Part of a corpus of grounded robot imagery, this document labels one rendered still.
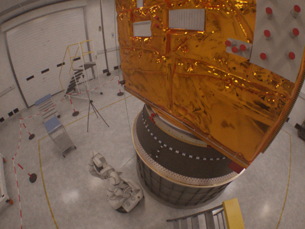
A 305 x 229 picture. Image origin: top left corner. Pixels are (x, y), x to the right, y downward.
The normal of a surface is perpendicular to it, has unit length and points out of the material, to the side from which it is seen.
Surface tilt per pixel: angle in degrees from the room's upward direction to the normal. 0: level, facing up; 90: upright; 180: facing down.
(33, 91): 90
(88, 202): 0
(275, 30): 90
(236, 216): 0
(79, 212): 0
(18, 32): 90
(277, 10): 90
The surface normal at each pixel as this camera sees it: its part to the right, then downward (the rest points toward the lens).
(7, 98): 0.66, 0.44
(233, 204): -0.02, -0.79
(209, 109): -0.72, 0.35
